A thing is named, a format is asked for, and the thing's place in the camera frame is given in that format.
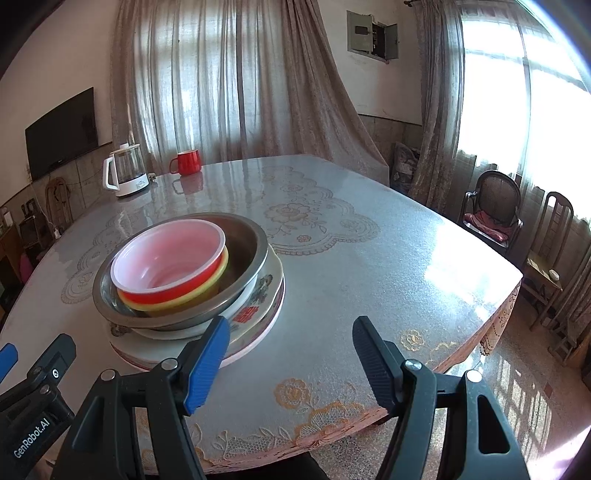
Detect white plate with pink roses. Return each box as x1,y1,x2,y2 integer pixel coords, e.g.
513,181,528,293
102,321,200,370

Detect red plastic bowl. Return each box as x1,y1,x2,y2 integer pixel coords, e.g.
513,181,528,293
109,218,228,308

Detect black wall television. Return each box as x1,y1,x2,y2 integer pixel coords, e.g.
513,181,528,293
25,87,99,181

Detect tall-back wooden chair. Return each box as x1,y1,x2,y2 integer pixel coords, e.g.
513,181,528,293
521,191,574,330

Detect white glass electric kettle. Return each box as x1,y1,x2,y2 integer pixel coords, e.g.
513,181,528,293
102,143,149,198

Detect grey wall electrical box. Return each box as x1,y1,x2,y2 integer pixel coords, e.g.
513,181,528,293
346,11,399,63

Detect stainless steel bowl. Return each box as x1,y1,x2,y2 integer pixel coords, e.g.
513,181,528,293
92,212,269,331

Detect red enamel mug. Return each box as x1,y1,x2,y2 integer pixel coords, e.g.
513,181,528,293
169,150,201,176

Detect pink bag on floor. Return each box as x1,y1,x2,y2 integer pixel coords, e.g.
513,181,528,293
19,253,34,284

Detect round-back dark wooden chair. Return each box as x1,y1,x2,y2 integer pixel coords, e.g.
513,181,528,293
458,170,523,257

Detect beige right curtain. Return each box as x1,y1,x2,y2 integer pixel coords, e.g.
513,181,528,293
410,1,465,213

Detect wooden chair by wall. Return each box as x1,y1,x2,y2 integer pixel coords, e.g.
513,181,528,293
18,177,73,265

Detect white plate red double-happiness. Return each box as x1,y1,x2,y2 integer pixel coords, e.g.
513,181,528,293
132,246,283,341

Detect beige centre curtain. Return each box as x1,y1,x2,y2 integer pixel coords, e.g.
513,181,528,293
110,1,389,183

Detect beige curtain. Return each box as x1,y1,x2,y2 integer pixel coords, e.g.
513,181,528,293
410,1,465,213
110,1,389,183

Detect yellow plastic bowl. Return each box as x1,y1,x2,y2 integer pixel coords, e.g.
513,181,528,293
117,248,229,317

